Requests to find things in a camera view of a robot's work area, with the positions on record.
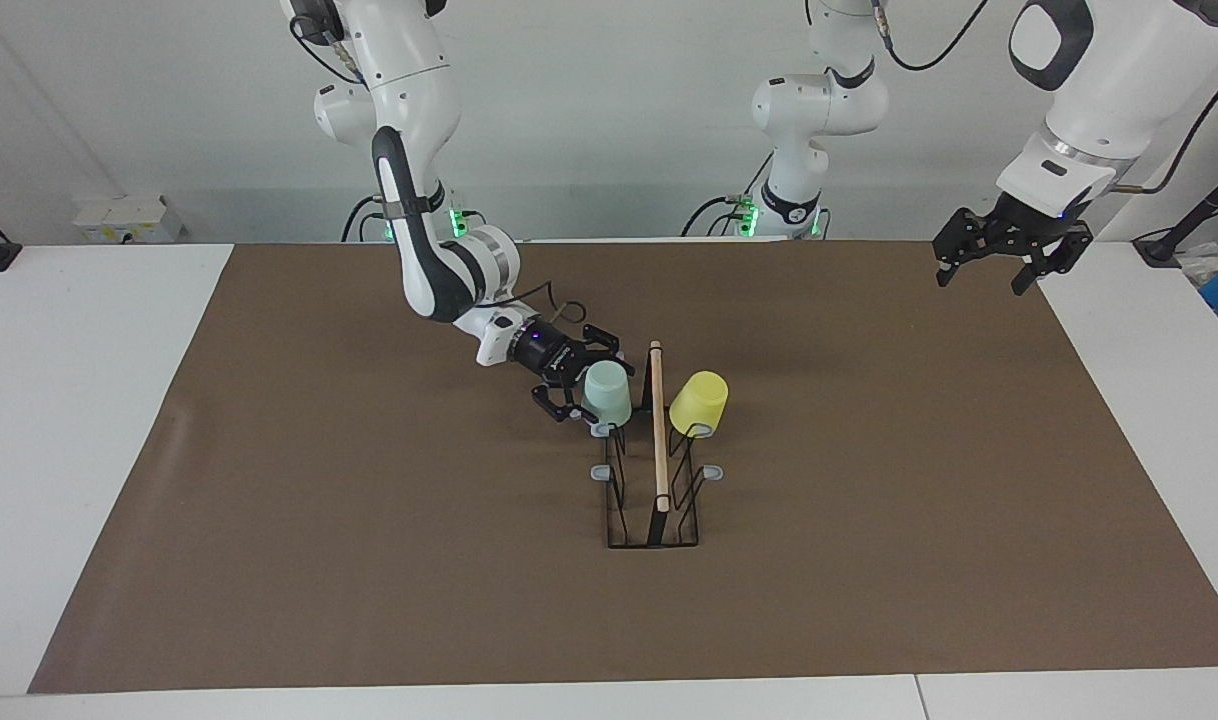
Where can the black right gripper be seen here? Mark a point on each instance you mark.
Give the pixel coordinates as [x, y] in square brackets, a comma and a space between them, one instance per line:
[549, 352]

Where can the black stand pole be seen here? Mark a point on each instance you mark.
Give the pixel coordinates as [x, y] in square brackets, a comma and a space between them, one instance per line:
[1159, 250]

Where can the pale green cup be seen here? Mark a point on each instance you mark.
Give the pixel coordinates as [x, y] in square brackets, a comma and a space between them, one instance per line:
[607, 395]

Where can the yellow cup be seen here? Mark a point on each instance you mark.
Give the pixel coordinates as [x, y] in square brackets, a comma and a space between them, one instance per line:
[699, 400]

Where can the clear plastic bag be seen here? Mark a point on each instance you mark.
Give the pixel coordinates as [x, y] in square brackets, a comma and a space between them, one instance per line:
[1207, 265]

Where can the white power strip box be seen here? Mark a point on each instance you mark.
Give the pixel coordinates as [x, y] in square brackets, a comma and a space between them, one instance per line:
[119, 215]

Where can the brown paper mat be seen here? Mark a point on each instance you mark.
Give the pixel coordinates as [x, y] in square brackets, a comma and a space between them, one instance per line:
[419, 600]

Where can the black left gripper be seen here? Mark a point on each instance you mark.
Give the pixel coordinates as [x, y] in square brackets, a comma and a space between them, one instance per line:
[1029, 228]

